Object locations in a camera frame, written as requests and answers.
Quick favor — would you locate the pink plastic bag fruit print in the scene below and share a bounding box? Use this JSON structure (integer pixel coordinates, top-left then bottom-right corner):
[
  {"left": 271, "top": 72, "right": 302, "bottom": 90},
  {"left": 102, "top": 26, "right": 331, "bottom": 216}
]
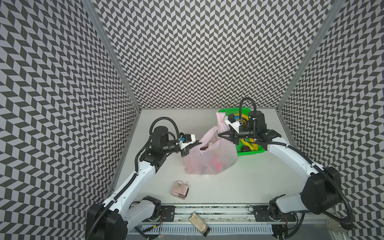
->
[{"left": 183, "top": 112, "right": 238, "bottom": 175}]

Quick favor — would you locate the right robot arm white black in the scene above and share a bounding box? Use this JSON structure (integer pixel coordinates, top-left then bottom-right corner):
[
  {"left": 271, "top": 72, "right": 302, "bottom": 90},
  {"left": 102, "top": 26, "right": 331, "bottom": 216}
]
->
[{"left": 219, "top": 97, "right": 354, "bottom": 231}]

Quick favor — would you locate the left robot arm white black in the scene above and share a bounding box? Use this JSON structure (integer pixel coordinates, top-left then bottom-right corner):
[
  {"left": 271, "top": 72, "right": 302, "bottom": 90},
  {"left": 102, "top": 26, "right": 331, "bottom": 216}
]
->
[{"left": 85, "top": 117, "right": 201, "bottom": 240}]

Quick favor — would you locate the yellow fake banana bunch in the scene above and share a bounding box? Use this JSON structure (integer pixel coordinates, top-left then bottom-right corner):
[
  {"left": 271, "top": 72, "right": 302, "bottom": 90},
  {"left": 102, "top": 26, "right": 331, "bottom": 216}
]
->
[{"left": 232, "top": 114, "right": 249, "bottom": 125}]

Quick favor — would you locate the green plastic basket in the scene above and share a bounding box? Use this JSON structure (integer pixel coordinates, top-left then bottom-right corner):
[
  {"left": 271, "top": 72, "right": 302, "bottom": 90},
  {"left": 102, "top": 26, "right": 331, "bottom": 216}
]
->
[{"left": 218, "top": 108, "right": 267, "bottom": 156}]

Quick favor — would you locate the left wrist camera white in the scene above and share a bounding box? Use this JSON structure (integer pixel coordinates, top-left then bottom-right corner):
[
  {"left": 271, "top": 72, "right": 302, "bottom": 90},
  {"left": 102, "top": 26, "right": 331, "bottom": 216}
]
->
[{"left": 179, "top": 134, "right": 196, "bottom": 150}]

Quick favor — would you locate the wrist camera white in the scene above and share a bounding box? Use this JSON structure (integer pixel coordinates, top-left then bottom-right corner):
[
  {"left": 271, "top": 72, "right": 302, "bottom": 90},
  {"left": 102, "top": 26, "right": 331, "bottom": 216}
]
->
[
  {"left": 225, "top": 114, "right": 243, "bottom": 133},
  {"left": 179, "top": 134, "right": 196, "bottom": 150}
]

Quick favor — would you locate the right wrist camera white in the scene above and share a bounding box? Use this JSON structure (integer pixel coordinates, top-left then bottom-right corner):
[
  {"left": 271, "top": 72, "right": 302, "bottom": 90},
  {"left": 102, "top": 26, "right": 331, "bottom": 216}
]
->
[{"left": 225, "top": 114, "right": 243, "bottom": 133}]

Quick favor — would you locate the aluminium rail base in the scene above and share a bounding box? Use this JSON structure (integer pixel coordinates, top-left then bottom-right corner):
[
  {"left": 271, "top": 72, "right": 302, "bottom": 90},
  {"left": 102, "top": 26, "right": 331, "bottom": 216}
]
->
[{"left": 138, "top": 204, "right": 348, "bottom": 240}]

